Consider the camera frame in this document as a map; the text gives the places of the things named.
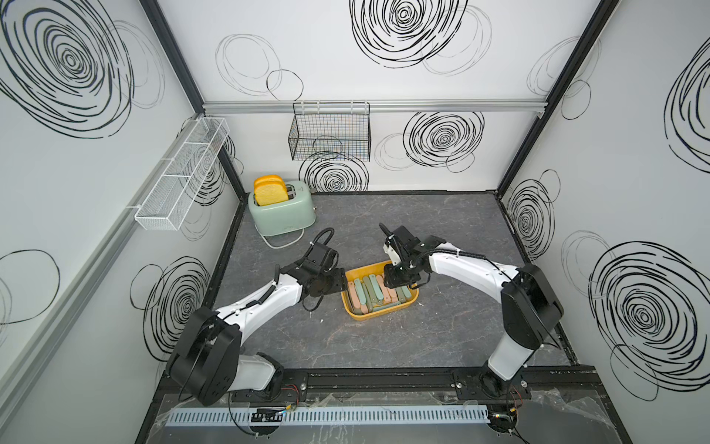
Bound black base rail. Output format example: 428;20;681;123
157;363;603;403

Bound black corner frame post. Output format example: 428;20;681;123
497;0;620;198
140;0;247;202

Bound green handled fruit knife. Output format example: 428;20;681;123
362;276;379;305

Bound yellow toast slice rear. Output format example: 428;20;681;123
253;175;285;188

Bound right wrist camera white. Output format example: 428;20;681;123
383;234;401;266

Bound black wire wall basket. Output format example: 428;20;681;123
288;101;372;162

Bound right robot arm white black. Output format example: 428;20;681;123
383;231;564;385

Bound aluminium wall rail back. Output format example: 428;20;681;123
203;99;547;115

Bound yellow toast slice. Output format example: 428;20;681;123
253;175;285;188
254;181;288;206

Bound white toaster power cable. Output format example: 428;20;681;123
259;226;307;251

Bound black corner frame post right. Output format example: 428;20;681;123
497;0;620;198

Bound yellow toast slice front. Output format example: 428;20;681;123
254;181;288;206

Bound aluminium wall rail left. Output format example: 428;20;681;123
1;137;178;425

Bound mint green toaster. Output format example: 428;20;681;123
248;181;316;237

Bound black corner frame post left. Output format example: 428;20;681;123
140;0;247;202

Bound white slotted cable duct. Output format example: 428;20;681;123
165;405;492;427

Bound light green fruit knife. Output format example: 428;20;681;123
353;279;369;314

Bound white mesh wall shelf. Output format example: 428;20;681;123
135;117;229;231

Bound aluminium wall rail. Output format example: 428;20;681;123
203;99;547;115
1;137;178;425

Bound yellow storage box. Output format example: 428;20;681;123
341;260;420;321

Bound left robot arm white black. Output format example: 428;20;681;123
166;228;347;406

